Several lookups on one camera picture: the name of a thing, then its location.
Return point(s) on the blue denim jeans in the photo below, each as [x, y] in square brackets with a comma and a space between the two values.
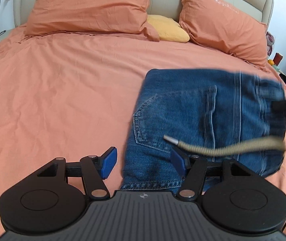
[202, 107]

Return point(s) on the orange pillow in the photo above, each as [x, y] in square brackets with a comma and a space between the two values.
[91, 16]
[219, 25]

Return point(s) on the small yellow cushion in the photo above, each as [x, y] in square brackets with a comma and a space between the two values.
[168, 29]

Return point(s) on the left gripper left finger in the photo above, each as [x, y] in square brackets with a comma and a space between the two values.
[94, 170]

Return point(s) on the orange bed sheet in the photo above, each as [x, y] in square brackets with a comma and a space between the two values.
[72, 95]

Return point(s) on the right orange pillow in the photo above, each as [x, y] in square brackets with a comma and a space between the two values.
[219, 25]

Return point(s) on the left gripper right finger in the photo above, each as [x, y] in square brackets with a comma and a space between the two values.
[192, 169]

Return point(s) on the dark red cup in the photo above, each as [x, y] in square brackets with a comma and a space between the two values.
[277, 59]

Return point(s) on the orange fruit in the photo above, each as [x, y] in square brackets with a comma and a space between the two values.
[271, 62]

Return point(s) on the left orange pillow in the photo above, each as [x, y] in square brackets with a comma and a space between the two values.
[91, 16]

